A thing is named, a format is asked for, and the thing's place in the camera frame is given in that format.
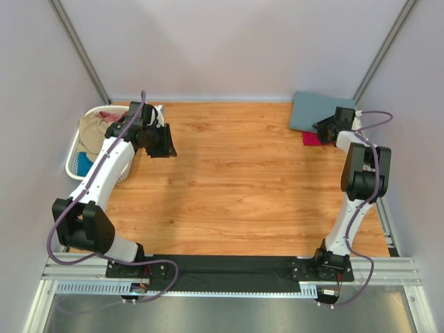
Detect aluminium front rail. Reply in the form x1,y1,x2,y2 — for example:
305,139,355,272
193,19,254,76
42,253,421,286

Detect teal shirt in basket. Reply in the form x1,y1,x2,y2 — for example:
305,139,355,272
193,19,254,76
77,152,93,177

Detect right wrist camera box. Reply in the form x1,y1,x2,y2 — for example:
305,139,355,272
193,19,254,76
334,107,356,131

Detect slotted grey cable duct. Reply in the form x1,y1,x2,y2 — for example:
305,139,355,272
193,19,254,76
55,280,318,300

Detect right aluminium frame post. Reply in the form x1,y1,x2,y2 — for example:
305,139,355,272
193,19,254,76
353,0,419,105

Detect aluminium frame post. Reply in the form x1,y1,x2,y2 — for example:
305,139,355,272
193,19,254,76
353,0,419,105
48,0,112,105

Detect beige shirt in basket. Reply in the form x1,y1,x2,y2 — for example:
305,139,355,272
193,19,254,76
78,113,111,162

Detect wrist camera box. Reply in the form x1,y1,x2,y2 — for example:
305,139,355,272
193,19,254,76
334,107,356,131
126,101,159,127

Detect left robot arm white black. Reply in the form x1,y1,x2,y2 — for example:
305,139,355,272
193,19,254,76
50,123,177,266

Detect grey-blue t-shirt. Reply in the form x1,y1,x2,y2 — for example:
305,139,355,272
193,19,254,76
289,91,356,133

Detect pink shirt in basket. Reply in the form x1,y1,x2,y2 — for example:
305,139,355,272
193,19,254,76
96,111,128,123

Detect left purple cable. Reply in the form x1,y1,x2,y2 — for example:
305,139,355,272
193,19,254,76
46,89,180,315

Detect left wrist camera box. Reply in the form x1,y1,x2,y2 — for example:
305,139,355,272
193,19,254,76
126,101,159,127

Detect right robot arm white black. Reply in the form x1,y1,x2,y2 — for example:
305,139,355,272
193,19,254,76
313,116,392,279

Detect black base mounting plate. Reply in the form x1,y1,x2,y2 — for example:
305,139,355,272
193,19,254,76
105,255,354,288

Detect folded magenta t-shirt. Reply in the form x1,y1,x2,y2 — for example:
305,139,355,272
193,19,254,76
302,132,323,146

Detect left aluminium frame post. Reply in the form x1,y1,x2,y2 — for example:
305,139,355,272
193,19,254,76
48,0,112,105

